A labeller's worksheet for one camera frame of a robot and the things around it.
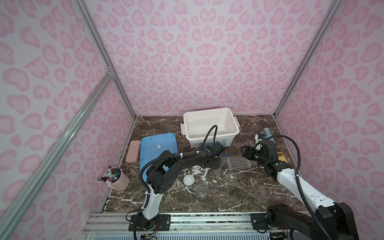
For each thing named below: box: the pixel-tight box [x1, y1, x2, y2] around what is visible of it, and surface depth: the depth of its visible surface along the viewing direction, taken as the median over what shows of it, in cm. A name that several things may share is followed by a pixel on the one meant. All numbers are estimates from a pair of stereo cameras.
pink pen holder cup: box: [103, 166, 130, 191], surface depth 80 cm
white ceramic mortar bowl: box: [183, 175, 195, 186], surface depth 88 cm
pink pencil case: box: [125, 140, 141, 164], surface depth 100 cm
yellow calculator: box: [276, 152, 289, 165], surface depth 96 cm
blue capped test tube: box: [216, 154, 229, 178], surface depth 94 cm
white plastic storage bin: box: [180, 107, 240, 149], surface depth 103 cm
